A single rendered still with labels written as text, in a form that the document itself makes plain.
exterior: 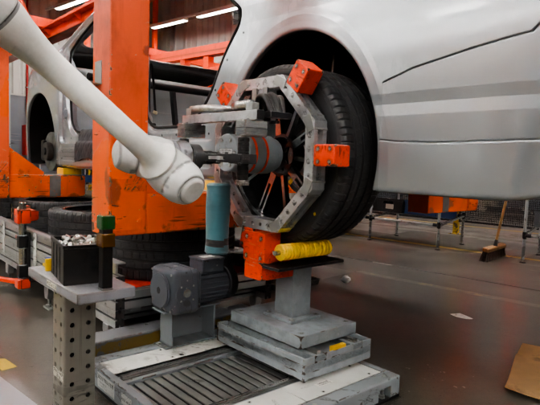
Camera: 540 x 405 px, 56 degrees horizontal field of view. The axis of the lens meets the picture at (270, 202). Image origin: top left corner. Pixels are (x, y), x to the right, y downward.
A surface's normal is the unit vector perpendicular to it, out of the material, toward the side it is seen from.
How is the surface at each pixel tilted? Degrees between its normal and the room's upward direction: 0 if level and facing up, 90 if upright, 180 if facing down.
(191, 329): 90
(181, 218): 90
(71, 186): 90
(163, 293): 90
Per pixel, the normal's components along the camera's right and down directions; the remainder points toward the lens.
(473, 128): -0.75, 0.03
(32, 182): 0.66, 0.08
